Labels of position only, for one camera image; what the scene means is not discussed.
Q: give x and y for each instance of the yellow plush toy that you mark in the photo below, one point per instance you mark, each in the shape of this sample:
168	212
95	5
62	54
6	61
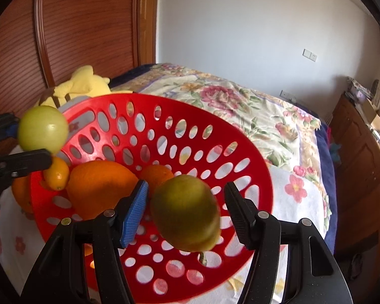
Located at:
85	84

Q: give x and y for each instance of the floral blanket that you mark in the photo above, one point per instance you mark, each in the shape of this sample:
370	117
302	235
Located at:
240	101

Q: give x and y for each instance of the medium orange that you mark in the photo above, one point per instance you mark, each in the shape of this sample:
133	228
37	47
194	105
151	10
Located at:
20	193

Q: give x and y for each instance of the small yellow citrus fruit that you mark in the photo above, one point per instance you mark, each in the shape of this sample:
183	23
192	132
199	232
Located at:
57	174

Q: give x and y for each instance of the white strawberry print cloth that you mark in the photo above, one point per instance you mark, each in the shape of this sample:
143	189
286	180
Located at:
304	202

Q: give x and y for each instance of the round green apple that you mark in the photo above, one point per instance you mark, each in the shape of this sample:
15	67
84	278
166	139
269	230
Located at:
42	128

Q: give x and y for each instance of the pile of packets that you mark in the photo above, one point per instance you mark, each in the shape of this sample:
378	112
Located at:
359	88

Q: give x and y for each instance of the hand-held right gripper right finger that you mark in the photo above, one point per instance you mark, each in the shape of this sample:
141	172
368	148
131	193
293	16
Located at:
240	216

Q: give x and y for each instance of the large orange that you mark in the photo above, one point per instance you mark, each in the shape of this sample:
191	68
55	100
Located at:
98	186

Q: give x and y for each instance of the open cardboard box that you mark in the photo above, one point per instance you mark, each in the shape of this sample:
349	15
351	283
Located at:
375	117

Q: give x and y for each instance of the brown wooden sideboard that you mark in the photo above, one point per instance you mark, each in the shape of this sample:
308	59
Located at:
361	171

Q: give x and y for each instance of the brown wooden wardrobe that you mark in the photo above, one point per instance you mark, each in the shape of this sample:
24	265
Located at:
82	31

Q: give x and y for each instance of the red perforated plastic basket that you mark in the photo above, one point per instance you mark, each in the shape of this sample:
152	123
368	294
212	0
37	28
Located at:
38	205

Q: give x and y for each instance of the white wall socket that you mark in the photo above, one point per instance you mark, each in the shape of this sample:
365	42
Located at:
287	95

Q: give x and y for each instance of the floral white tablecloth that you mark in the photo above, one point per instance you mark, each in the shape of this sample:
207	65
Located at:
324	158

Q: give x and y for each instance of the yellow-green pear with stem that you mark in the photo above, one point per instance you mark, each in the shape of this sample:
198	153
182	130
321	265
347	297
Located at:
185	212

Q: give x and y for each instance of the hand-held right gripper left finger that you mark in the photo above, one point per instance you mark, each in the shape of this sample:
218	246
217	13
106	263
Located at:
134	215

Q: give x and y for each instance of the white wall switch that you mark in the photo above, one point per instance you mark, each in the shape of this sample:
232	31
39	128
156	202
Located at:
310	55

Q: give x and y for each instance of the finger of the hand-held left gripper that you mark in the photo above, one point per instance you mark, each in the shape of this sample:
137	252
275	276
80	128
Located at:
22	163
1	125

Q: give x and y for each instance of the small tangerine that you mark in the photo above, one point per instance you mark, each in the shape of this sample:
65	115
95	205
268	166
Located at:
155	175

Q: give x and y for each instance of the teal cloth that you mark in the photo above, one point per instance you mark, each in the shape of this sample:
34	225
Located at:
335	152

